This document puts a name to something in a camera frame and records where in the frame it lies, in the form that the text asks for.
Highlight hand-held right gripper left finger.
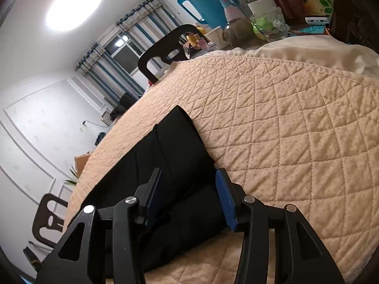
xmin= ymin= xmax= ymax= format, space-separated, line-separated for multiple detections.
xmin=35 ymin=168 xmax=163 ymax=284

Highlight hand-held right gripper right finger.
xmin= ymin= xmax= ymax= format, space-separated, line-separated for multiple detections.
xmin=216 ymin=168 xmax=346 ymax=284

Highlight black pants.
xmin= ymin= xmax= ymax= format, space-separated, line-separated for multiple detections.
xmin=75 ymin=105 xmax=234 ymax=273

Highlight cardboard box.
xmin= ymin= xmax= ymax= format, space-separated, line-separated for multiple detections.
xmin=74 ymin=153 xmax=91 ymax=178

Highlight green potted plant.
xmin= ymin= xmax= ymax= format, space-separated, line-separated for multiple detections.
xmin=63 ymin=166 xmax=80 ymax=185

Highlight beige quilted blanket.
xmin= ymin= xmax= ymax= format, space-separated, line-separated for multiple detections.
xmin=63 ymin=50 xmax=379 ymax=284

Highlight black speaker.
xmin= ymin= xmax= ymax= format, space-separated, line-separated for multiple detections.
xmin=118 ymin=92 xmax=138 ymax=110

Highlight dark plastic chair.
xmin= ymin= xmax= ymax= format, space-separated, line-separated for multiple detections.
xmin=31 ymin=193 xmax=70 ymax=249
xmin=138 ymin=24 xmax=208 ymax=85

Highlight striped curtain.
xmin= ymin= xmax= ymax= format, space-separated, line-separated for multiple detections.
xmin=75 ymin=43 xmax=145 ymax=108
xmin=116 ymin=0 xmax=185 ymax=57

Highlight window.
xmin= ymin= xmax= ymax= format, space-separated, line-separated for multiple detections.
xmin=104 ymin=34 xmax=143 ymax=73

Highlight white mug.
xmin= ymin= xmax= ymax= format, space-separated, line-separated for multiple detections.
xmin=204 ymin=26 xmax=224 ymax=46

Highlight glass jar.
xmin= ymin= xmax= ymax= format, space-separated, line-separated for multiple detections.
xmin=223 ymin=18 xmax=257 ymax=48

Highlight glass bowl with small items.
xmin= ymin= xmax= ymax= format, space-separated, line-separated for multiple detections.
xmin=249 ymin=7 xmax=289 ymax=42

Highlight white cloth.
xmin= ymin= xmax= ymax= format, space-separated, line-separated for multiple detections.
xmin=234 ymin=35 xmax=379 ymax=77

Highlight pink spray bottle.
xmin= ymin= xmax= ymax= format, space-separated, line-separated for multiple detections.
xmin=213 ymin=0 xmax=242 ymax=24

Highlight teal silicone mat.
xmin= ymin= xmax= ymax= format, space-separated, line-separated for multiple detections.
xmin=292 ymin=25 xmax=328 ymax=36

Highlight teal thermos jug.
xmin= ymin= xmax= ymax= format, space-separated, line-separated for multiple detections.
xmin=177 ymin=0 xmax=239 ymax=30

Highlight white power bank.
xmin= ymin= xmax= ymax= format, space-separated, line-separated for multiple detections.
xmin=305 ymin=13 xmax=330 ymax=25

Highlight round ceiling light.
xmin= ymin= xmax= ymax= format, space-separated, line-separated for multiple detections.
xmin=45 ymin=0 xmax=104 ymax=31

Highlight black bag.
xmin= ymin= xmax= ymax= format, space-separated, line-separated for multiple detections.
xmin=329 ymin=0 xmax=379 ymax=54

